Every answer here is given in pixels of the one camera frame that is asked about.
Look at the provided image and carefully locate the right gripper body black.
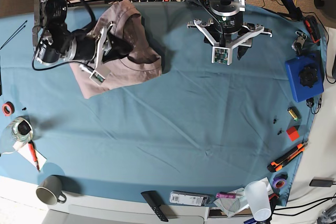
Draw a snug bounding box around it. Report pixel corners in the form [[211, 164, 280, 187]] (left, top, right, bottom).
[[70, 36, 97, 61]]

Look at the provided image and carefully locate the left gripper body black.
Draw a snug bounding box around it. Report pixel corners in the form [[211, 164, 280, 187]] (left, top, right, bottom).
[[212, 15, 243, 40]]

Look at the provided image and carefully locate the mauve pink T-shirt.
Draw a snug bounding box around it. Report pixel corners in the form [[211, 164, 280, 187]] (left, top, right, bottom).
[[70, 0, 162, 99]]

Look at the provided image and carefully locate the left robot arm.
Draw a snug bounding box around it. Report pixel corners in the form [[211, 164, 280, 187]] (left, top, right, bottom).
[[201, 0, 256, 64]]

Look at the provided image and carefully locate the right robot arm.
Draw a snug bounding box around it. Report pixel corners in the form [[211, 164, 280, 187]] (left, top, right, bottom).
[[32, 0, 133, 72]]

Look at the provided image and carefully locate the metal carabiner clamp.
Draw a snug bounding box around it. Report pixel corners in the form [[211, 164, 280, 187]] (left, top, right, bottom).
[[291, 30, 307, 56]]

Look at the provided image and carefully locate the blue plastic box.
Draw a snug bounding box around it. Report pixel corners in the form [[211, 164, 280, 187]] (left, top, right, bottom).
[[285, 53, 324, 103]]

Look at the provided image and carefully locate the black star knob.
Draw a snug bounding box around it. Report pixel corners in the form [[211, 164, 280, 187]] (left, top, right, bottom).
[[299, 66, 318, 88]]

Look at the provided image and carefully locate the orange black power tool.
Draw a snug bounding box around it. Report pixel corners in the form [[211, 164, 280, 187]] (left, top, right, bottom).
[[304, 15, 321, 44]]

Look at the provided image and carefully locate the yellow green battery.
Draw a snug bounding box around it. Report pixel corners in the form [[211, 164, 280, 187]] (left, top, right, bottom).
[[287, 106, 301, 121]]

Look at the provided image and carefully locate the blue table cloth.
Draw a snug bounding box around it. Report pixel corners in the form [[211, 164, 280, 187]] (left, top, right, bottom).
[[1, 2, 313, 202]]

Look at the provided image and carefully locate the red tape roll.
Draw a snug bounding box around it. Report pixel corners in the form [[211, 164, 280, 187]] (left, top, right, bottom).
[[2, 102, 15, 116]]

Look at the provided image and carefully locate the red cube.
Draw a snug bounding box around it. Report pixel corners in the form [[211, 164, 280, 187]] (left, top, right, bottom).
[[286, 126, 300, 142]]

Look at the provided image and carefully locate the clear tape roll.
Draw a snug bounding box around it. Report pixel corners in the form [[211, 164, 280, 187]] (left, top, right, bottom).
[[7, 117, 34, 143]]

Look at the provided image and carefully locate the orange pen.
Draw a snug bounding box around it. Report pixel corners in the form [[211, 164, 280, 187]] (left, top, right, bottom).
[[28, 141, 40, 172]]

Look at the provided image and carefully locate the white paper note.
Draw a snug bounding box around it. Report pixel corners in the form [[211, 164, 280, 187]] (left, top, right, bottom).
[[18, 143, 47, 171]]

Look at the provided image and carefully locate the orange black utility knife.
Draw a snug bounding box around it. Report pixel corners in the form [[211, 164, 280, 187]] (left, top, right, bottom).
[[267, 142, 308, 173]]

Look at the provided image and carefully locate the purple tape roll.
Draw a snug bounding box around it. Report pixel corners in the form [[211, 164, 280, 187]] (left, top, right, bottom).
[[272, 174, 288, 189]]

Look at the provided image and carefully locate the translucent plastic cup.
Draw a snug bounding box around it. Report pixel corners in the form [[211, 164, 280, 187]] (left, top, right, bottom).
[[244, 181, 271, 222]]

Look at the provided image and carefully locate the purple marker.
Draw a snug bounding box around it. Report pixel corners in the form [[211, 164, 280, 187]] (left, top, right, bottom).
[[216, 193, 244, 199]]

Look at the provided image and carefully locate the grey ceramic mug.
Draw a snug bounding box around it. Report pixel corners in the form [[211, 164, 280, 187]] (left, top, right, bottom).
[[36, 175, 67, 206]]

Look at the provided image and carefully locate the black remote control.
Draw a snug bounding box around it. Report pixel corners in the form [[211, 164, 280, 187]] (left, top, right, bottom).
[[141, 191, 169, 222]]

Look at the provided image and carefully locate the clear packaged item with barcode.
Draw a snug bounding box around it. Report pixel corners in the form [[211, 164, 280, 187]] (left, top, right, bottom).
[[169, 191, 210, 207]]

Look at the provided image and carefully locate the black cable tie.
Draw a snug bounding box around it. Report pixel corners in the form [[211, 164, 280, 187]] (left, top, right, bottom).
[[0, 20, 27, 50]]

